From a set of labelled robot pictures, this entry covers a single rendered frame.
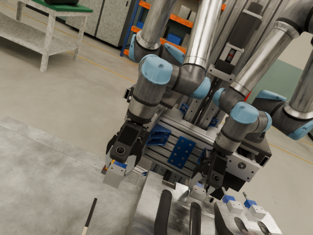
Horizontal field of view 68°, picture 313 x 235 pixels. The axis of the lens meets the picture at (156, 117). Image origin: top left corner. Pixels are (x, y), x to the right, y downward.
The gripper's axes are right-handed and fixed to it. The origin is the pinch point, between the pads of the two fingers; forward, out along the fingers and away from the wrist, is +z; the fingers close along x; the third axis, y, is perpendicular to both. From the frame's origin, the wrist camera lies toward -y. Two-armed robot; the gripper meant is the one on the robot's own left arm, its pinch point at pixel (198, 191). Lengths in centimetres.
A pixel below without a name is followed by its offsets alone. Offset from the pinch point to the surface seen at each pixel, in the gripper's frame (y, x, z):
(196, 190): -1.6, 1.3, -1.3
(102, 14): 504, 242, 23
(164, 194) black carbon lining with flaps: -6.1, 11.5, 1.9
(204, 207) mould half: -4.5, -3.2, 1.4
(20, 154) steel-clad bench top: -7, 63, 10
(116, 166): -11.6, 29.7, -5.4
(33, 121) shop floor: 115, 133, 90
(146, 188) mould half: -7.4, 18.2, 1.7
